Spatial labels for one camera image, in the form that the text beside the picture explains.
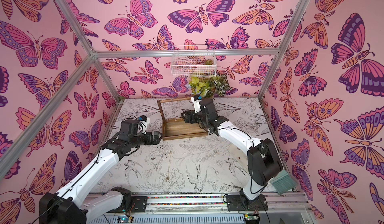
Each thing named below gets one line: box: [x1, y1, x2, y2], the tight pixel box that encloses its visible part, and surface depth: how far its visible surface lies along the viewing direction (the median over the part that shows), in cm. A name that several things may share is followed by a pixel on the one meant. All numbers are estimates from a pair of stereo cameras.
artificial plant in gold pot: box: [189, 73, 232, 98], surface depth 100 cm
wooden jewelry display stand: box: [157, 97, 208, 141], surface depth 103 cm
